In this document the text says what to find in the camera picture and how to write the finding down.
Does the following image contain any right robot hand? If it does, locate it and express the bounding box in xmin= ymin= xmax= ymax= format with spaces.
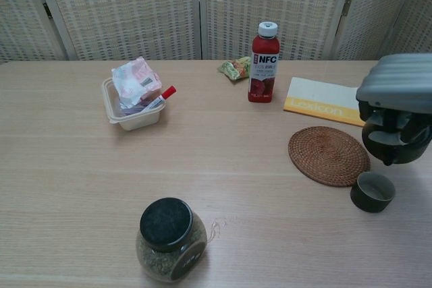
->
xmin=355 ymin=53 xmax=432 ymax=147

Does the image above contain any black teapot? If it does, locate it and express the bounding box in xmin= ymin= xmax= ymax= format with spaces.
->
xmin=361 ymin=109 xmax=432 ymax=167

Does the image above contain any yellow white Lexicon booklet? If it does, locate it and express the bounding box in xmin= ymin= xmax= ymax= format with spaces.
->
xmin=282 ymin=76 xmax=367 ymax=127

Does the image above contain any round woven rattan coaster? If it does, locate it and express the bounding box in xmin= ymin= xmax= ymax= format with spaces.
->
xmin=288 ymin=125 xmax=371 ymax=188

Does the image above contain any small dark tea cup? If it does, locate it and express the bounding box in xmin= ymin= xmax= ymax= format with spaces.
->
xmin=350 ymin=171 xmax=396 ymax=214

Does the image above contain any red NFC juice bottle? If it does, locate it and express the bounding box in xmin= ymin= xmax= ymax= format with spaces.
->
xmin=248 ymin=21 xmax=281 ymax=104

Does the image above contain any green snack packet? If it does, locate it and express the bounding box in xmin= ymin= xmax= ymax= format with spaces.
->
xmin=217 ymin=57 xmax=252 ymax=82

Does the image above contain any red capped marker pen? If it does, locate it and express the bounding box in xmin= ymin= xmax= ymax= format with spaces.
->
xmin=140 ymin=85 xmax=178 ymax=115

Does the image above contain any beige plastic food container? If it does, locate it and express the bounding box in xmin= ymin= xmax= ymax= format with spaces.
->
xmin=100 ymin=77 xmax=167 ymax=132

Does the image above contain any pink white snack bag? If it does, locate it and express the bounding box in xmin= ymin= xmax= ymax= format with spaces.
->
xmin=111 ymin=57 xmax=163 ymax=108

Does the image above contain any purple packet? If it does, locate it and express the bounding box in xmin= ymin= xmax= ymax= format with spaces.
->
xmin=119 ymin=100 xmax=151 ymax=115

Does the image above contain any glass jar with black lid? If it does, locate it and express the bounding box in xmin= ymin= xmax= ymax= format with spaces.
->
xmin=135 ymin=197 xmax=208 ymax=283

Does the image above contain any woven folding screen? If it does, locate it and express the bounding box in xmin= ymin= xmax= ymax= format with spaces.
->
xmin=0 ymin=0 xmax=432 ymax=63

